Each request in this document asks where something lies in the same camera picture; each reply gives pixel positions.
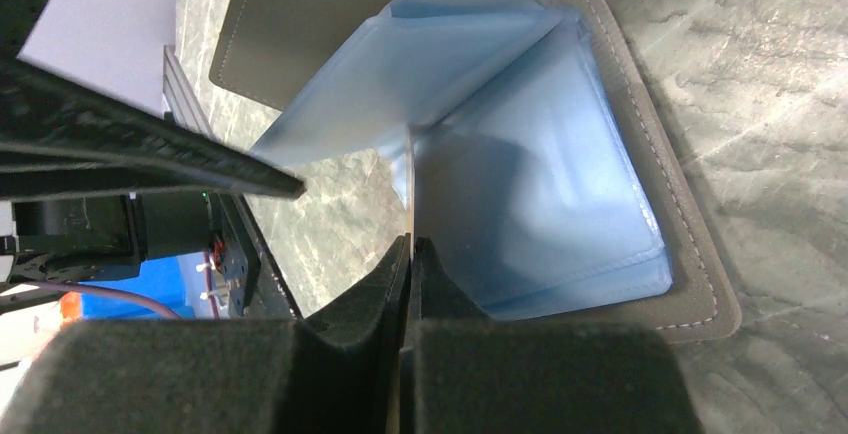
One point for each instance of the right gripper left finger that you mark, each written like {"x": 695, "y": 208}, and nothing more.
{"x": 328, "y": 373}

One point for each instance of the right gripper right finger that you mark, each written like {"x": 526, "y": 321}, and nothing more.
{"x": 462, "y": 372}

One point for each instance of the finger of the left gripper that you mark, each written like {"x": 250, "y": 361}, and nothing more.
{"x": 61, "y": 140}

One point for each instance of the grey card holder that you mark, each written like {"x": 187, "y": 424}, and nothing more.
{"x": 521, "y": 138}

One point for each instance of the black base frame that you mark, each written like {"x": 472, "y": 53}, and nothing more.
{"x": 242, "y": 277}

